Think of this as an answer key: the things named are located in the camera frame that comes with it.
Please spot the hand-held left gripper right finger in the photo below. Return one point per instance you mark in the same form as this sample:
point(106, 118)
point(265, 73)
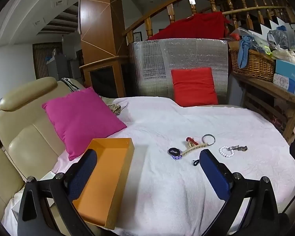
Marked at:
point(212, 174)

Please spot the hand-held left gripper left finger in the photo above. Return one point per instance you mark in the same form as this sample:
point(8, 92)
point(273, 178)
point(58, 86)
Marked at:
point(82, 174)

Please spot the orange cardboard box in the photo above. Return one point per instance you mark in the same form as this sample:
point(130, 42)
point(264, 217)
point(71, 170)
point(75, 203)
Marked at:
point(108, 167)

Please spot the beige hair claw clip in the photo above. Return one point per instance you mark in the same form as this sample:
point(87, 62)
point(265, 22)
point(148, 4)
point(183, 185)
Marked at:
point(191, 150)

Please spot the silver bangle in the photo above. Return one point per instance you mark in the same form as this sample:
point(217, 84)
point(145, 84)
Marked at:
point(203, 137)

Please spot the metal key clip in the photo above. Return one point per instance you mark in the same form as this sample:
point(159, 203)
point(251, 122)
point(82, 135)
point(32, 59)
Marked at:
point(241, 148)

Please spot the white blanket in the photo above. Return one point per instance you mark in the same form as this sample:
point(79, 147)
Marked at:
point(162, 189)

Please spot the pink pillow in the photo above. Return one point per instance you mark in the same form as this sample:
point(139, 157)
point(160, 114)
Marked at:
point(83, 118)

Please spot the beige leather sofa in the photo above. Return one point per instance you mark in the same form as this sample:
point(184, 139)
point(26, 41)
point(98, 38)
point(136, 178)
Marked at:
point(22, 140)

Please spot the patterned cloth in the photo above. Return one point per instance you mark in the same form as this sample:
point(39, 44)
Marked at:
point(116, 109)

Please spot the red pillow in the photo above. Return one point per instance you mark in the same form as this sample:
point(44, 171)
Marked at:
point(194, 86)

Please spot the wooden cabinet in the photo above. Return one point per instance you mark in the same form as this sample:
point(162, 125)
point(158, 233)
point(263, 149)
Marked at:
point(103, 78)

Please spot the wooden table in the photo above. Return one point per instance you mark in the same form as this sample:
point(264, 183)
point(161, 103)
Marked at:
point(272, 91)

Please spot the grey refrigerator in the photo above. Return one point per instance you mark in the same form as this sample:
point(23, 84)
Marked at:
point(57, 66)

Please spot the wicker basket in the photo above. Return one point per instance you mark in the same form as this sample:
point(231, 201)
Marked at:
point(255, 66)

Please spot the silver insulation panel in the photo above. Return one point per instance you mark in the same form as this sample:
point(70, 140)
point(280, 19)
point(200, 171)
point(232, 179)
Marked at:
point(150, 66)

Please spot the blue cloth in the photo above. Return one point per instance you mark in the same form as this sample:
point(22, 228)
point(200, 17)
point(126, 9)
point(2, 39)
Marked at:
point(243, 51)

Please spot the blue cardboard box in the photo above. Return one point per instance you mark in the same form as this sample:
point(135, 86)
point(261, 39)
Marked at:
point(290, 71)

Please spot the red cloth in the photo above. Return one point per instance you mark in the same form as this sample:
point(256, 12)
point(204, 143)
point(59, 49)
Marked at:
point(194, 27)

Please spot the clear plastic bag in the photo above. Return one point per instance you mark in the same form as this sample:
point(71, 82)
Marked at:
point(277, 40)

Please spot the wooden pillar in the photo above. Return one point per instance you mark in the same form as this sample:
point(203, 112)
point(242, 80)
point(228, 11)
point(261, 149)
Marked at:
point(98, 17)

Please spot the wooden stair railing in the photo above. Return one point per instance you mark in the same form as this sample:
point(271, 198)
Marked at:
point(150, 17)

